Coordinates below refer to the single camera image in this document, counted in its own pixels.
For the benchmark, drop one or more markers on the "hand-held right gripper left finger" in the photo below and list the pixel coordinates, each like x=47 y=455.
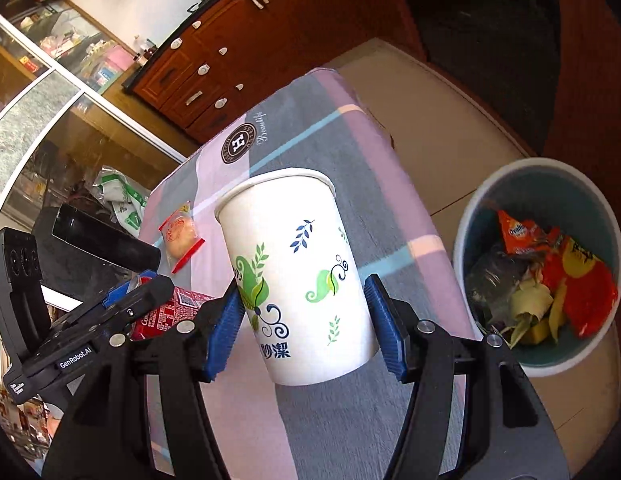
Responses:
x=225 y=335

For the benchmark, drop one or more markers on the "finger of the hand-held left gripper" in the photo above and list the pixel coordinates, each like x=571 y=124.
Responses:
x=121 y=294
x=140 y=302

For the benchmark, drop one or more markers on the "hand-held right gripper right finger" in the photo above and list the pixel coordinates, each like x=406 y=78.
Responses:
x=385 y=325

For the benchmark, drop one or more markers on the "red and white carton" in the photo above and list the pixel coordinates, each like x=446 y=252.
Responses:
x=163 y=317

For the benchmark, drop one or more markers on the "white leaf-print paper cup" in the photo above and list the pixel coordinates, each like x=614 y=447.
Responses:
x=290 y=260

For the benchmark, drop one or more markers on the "pale fruit peel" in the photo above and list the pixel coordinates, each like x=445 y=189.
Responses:
x=530 y=305

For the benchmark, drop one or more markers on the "yellow sponge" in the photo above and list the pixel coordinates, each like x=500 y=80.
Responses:
x=538 y=334

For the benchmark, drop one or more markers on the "orange snack packet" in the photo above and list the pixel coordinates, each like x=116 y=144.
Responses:
x=520 y=235

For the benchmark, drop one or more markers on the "red snack bag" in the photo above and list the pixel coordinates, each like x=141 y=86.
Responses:
x=588 y=295

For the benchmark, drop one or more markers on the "grey teal-lined waste bin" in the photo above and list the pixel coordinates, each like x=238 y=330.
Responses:
x=540 y=185

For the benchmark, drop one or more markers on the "black thermos flask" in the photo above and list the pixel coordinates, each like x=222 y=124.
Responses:
x=105 y=245

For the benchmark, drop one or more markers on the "wrapped pastry bun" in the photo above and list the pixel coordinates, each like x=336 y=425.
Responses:
x=179 y=235

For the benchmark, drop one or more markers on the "green and white plastic bag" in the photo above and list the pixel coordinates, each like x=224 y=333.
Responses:
x=123 y=200

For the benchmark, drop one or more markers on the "plaid grey pink cloth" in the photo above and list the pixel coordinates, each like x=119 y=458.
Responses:
x=390 y=200

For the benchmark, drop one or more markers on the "glass sliding door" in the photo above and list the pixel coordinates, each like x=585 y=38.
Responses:
x=20 y=135

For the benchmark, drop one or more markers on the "shelf of assorted packets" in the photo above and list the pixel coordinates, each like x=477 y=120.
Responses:
x=80 y=50

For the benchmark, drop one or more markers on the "wooden cabinet with drawers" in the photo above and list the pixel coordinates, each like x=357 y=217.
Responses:
x=290 y=35

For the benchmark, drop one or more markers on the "tall wooden cabinet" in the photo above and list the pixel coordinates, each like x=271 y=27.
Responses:
x=590 y=85

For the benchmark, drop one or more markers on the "black oven door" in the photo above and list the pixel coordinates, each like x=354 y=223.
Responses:
x=465 y=10

